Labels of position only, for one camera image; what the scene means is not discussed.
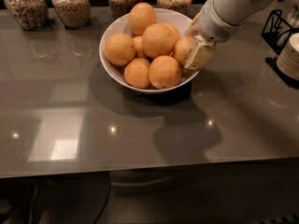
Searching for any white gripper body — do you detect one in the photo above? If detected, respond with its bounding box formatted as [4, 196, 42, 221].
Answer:
[197, 0, 240, 43]

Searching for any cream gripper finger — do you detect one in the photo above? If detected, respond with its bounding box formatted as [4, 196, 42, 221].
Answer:
[185, 14, 199, 37]
[184, 39, 216, 71]

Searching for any orange with green spot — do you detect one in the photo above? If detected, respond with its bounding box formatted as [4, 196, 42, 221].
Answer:
[173, 37, 194, 67]

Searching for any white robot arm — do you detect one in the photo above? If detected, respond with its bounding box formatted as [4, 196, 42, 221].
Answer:
[184, 0, 299, 70]

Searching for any white ceramic bowl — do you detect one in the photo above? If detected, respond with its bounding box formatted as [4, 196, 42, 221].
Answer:
[99, 8, 199, 94]

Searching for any back right hidden orange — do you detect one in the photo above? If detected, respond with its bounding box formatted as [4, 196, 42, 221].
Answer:
[163, 22, 181, 42]

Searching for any centre top orange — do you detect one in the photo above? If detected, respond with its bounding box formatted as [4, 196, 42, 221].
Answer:
[142, 23, 175, 59]

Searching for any front right orange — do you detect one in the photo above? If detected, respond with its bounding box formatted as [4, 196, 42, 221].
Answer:
[149, 56, 181, 90]

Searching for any top back orange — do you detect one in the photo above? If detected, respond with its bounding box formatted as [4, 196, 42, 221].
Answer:
[128, 2, 157, 35]

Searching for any small hidden middle orange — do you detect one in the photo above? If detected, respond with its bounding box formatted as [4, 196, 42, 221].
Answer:
[133, 35, 147, 58]

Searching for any front left orange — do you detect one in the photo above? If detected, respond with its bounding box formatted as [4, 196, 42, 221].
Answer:
[124, 58, 150, 89]

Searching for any stack of paper plates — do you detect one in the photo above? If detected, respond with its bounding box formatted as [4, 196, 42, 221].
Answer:
[277, 33, 299, 81]

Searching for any black mat under plates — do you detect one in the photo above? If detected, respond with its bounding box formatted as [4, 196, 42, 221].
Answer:
[265, 57, 299, 90]

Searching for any far left glass jar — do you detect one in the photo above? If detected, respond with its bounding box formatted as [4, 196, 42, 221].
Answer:
[4, 0, 49, 31]

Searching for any black wire rack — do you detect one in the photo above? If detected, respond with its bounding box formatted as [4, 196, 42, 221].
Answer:
[261, 9, 299, 55]

